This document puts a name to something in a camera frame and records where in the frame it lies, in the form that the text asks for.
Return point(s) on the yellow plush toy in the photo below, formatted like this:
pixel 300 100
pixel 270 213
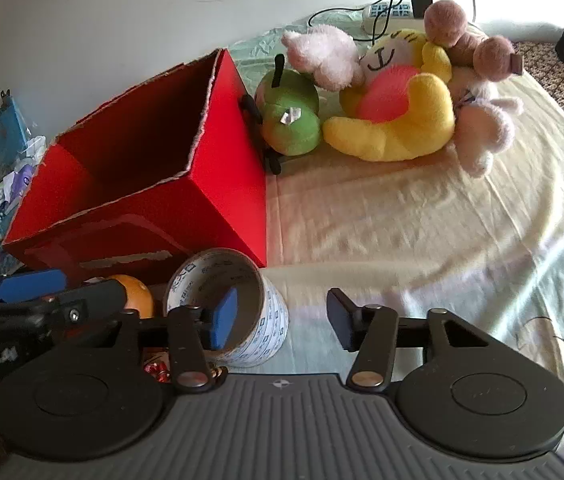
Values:
pixel 427 110

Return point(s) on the green apple plush toy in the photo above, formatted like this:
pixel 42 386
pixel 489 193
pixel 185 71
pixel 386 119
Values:
pixel 292 130

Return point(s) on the white plastic bag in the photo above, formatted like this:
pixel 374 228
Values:
pixel 35 147

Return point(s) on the brown plush bear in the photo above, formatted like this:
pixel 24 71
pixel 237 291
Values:
pixel 444 20

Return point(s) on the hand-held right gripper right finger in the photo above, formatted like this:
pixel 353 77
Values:
pixel 342 320

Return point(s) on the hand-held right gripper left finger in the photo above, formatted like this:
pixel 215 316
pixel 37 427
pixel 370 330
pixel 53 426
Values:
pixel 224 317

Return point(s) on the blue box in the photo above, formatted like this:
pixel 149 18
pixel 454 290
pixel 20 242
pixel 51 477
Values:
pixel 9 130

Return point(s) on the orange gourd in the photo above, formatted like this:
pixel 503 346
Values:
pixel 137 296

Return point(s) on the pale green cartoon bedsheet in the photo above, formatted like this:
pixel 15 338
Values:
pixel 412 220

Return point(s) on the white power strip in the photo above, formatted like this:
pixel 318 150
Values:
pixel 382 10

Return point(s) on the brown patterned blanket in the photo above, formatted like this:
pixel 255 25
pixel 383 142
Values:
pixel 557 85

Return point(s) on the purple tissue pack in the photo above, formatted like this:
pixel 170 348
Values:
pixel 21 177

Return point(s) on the red patterned cloth bag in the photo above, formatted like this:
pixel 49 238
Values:
pixel 156 372

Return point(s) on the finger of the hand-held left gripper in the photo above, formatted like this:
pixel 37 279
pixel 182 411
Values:
pixel 91 305
pixel 26 284

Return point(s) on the red cardboard box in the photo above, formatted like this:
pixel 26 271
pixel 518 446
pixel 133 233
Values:
pixel 232 200

